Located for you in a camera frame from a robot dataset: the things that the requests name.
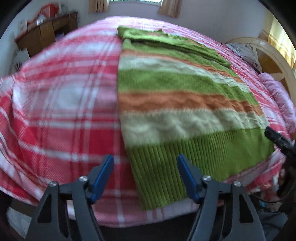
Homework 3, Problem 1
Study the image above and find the green striped knit sweater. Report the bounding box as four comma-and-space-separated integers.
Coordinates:
117, 26, 274, 210

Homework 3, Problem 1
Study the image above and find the pink ruffled pillow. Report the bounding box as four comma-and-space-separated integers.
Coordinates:
259, 73, 295, 140

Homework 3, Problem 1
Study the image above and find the grey patterned pillow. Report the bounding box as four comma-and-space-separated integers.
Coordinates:
225, 43, 262, 73

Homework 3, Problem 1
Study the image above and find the red plaid bed cover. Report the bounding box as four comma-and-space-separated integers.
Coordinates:
1, 16, 291, 227

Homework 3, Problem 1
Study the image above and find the cream wooden headboard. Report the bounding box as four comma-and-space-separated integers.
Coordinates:
228, 37, 295, 104

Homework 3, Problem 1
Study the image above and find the white paper shopping bag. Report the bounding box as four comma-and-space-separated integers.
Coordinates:
13, 48, 30, 71

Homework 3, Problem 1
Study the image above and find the right beige curtain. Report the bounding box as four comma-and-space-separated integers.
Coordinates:
158, 0, 183, 19

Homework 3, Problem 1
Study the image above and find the beige curtain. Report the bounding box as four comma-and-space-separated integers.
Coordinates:
158, 0, 183, 19
89, 0, 110, 13

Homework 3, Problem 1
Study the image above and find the brown wooden desk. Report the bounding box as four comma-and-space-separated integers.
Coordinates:
15, 11, 78, 57

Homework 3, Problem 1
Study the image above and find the white box on desk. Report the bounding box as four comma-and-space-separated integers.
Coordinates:
18, 19, 28, 33

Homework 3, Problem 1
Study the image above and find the red gift bag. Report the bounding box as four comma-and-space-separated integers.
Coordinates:
40, 2, 59, 18

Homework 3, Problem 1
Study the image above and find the left beige curtain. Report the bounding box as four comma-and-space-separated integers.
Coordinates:
89, 0, 110, 13

